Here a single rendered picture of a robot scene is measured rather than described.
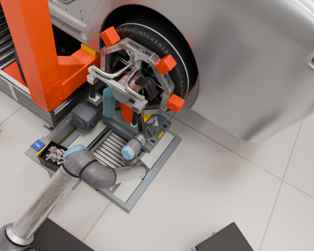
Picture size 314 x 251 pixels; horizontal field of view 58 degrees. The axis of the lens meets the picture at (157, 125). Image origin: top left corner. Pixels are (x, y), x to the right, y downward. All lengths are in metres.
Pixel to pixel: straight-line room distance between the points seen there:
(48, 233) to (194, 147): 1.45
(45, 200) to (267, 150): 2.17
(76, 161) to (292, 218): 2.01
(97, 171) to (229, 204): 1.48
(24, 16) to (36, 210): 0.95
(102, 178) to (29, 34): 0.83
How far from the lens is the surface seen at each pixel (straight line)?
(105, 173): 1.40
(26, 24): 1.62
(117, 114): 2.48
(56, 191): 1.50
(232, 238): 2.13
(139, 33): 1.74
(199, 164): 2.63
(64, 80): 2.11
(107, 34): 1.79
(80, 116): 2.26
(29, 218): 1.60
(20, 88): 2.51
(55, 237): 2.01
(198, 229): 2.42
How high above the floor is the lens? 2.25
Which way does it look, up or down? 55 degrees down
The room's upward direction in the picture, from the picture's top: 17 degrees clockwise
